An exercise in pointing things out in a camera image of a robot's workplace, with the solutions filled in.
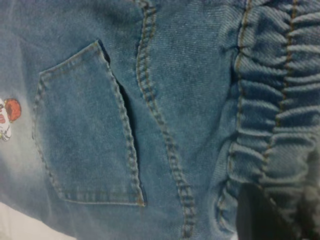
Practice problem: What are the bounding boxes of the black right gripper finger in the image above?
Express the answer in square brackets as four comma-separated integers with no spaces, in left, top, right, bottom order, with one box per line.
[236,183,301,240]

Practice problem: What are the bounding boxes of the blue denim shorts with print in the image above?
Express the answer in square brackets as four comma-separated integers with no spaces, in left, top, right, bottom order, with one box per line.
[0,0,320,240]

